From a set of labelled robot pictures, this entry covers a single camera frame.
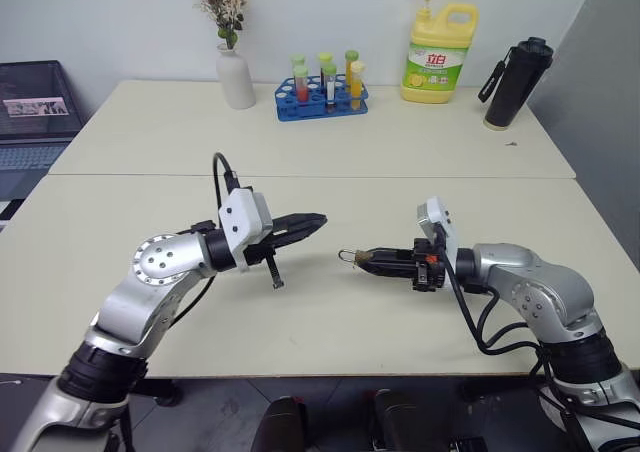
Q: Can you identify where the open grey laptop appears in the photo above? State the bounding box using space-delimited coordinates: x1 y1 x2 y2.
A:
0 60 85 189

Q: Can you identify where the black water bottle with strap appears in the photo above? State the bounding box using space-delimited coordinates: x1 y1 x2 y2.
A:
478 36 556 133

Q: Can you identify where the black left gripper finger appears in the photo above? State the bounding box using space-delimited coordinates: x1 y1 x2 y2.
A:
272 212 329 233
271 221 327 248

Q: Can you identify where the dark rounded shape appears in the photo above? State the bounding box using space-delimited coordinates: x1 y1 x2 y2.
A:
249 395 309 452
368 388 427 452

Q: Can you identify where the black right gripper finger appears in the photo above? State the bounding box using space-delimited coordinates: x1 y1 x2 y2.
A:
358 258 416 278
365 246 416 262

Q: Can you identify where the brass padlock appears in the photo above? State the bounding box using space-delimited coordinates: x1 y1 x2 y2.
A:
338 248 370 269

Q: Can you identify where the yellow-capped tube, orange liquid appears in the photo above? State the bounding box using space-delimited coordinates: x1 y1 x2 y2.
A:
349 60 367 110

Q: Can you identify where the yellow dish soap pump bottle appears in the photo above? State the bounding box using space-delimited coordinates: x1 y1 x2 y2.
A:
399 0 481 105

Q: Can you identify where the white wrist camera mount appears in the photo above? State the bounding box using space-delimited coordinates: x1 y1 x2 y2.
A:
415 196 459 274
217 187 274 274

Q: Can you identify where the black table leg base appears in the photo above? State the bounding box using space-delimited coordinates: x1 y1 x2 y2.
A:
128 377 184 407

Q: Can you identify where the green-capped tube, red liquid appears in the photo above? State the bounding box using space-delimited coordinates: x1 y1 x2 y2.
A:
292 64 311 104

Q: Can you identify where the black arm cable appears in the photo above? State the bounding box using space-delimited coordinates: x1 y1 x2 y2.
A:
435 249 544 357
167 151 239 326

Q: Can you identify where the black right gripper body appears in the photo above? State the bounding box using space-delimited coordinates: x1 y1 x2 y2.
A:
409 237 448 293

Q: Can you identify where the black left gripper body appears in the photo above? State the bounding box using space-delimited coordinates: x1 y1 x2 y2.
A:
244 230 287 292

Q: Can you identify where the green-capped tube, dark liquid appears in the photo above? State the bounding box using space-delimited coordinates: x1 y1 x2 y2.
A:
316 51 334 89

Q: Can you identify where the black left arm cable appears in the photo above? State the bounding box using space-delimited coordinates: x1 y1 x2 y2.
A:
167 151 239 326

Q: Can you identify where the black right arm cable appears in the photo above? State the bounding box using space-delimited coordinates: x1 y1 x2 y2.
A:
435 249 544 357

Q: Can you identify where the green-capped tube, orange liquid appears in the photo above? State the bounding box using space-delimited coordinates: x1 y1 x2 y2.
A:
343 48 360 91

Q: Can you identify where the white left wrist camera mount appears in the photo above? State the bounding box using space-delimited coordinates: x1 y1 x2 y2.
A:
217 187 274 274

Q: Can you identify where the blue test tube rack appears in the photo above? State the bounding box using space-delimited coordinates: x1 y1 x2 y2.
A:
273 74 371 122

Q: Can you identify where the dried flower bouquet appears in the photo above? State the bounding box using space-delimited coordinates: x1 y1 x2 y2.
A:
181 0 248 51

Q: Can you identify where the green-capped tube, white label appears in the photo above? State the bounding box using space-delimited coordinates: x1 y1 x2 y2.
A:
322 62 339 112

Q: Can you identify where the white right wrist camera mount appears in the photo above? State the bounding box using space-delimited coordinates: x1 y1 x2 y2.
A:
415 196 459 274

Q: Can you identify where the white ceramic vase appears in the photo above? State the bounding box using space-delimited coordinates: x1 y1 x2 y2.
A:
215 42 258 110

